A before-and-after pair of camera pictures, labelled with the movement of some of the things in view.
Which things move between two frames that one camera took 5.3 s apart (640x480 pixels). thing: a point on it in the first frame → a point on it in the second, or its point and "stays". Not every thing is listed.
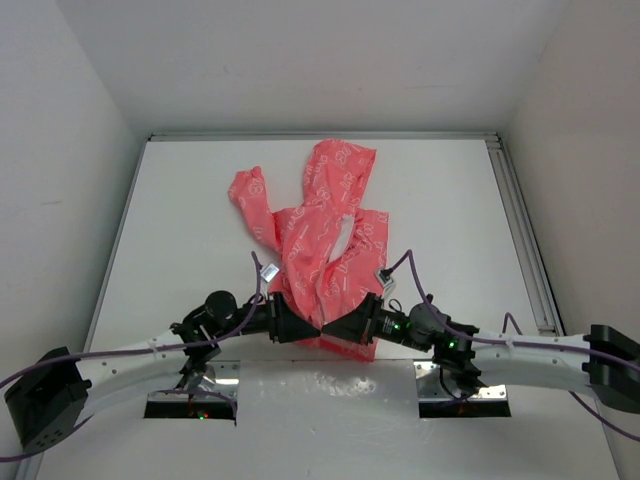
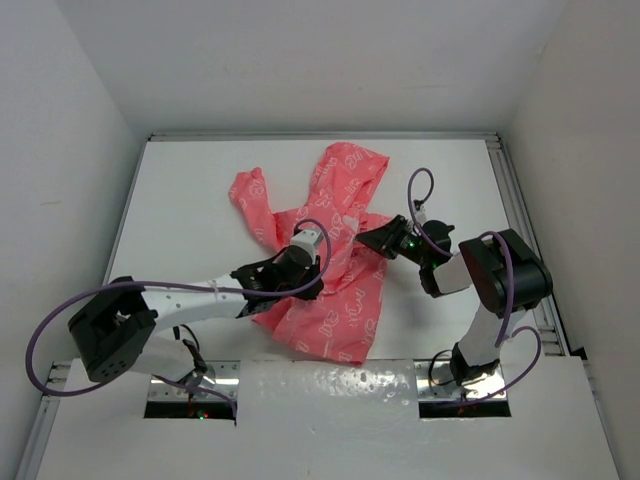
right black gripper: (360, 324) → (384, 239)
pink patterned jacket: (332, 254) stays
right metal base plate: (432, 385) stays
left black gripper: (283, 324) → (309, 291)
